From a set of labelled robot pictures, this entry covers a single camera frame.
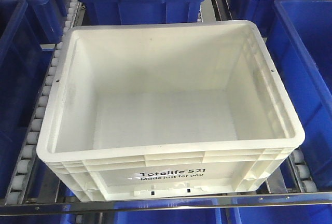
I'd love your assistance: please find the blue bin left shelf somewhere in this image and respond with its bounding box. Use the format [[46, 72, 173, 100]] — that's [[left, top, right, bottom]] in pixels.
[[1, 0, 51, 198]]

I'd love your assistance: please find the blue bin shelf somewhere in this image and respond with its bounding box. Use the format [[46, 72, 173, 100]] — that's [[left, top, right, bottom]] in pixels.
[[266, 0, 331, 190], [1, 0, 51, 198]]

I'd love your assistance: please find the right roller track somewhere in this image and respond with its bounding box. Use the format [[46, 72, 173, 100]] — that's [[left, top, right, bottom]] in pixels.
[[286, 148, 319, 193]]

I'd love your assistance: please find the metal front shelf bar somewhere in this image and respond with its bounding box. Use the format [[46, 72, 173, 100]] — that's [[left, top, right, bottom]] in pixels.
[[1, 192, 331, 216]]

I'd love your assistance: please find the blue bin right shelf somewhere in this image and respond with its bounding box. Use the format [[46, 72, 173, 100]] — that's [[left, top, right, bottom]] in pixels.
[[266, 0, 331, 190]]

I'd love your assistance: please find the roller track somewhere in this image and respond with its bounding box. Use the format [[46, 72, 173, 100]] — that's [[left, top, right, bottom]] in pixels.
[[1, 0, 81, 205], [286, 148, 319, 193]]

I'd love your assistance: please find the left roller track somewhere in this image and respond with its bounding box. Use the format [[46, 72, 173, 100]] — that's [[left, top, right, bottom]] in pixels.
[[1, 0, 81, 205]]

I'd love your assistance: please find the white plastic tote bin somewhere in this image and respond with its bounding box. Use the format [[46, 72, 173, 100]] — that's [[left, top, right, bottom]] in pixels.
[[36, 20, 305, 201]]

